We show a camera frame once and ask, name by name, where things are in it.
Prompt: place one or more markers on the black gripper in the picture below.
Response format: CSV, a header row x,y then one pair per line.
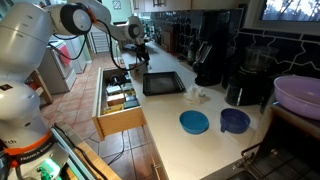
x,y
141,50

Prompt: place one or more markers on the orange and white tea box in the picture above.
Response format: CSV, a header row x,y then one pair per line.
x,y
137,66

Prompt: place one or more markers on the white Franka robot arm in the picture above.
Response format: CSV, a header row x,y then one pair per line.
x,y
23,36

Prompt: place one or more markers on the dark blue box green stripe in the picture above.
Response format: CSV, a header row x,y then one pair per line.
x,y
127,86

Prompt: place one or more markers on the dark green tea box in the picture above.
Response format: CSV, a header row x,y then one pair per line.
x,y
130,95

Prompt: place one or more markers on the navy blue tea box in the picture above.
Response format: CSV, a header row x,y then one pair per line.
x,y
131,104

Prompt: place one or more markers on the pink orange herbal tea box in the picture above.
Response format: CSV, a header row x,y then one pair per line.
x,y
115,99

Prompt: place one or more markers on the yellow tea box with photo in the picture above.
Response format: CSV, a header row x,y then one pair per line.
x,y
113,109

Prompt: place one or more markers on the open wooden drawer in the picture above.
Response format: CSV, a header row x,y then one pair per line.
x,y
120,125

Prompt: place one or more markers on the black baking tray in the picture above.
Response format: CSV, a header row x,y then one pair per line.
x,y
163,83

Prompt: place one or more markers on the dark wooden cutting board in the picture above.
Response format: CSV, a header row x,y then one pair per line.
x,y
169,38

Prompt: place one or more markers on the black round tin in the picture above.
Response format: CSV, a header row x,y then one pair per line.
x,y
115,80

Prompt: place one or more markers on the dark glass bottle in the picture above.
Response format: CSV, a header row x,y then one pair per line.
x,y
191,53

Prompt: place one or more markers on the white louvered door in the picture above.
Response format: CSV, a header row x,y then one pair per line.
x,y
100,40

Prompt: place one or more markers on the wooden upper cabinet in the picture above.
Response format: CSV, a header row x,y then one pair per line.
x,y
173,5

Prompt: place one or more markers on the black coffee maker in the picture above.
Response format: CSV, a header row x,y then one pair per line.
x,y
211,50

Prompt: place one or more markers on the white household appliance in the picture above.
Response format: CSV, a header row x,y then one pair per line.
x,y
78,53

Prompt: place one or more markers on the light blue bowl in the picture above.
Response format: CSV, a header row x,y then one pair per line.
x,y
194,121

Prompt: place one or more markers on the red cloth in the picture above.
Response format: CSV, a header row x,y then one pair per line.
x,y
64,55

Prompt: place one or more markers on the wooden base cabinet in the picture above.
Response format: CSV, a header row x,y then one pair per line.
x,y
151,150

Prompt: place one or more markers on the white washing machine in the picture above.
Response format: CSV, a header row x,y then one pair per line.
x,y
55,76

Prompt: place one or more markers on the black coffee grinder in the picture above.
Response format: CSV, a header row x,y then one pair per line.
x,y
248,80

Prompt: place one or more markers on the wooden stool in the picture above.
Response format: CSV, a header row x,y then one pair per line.
x,y
41,88

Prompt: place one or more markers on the robot mounting table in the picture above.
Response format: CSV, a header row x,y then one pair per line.
x,y
96,160

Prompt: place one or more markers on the window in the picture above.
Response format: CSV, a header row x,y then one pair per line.
x,y
290,13

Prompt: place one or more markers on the purple plastic bowl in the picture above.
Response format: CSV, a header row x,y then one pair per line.
x,y
296,95

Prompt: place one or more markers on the black toaster oven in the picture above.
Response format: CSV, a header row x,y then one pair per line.
x,y
286,153

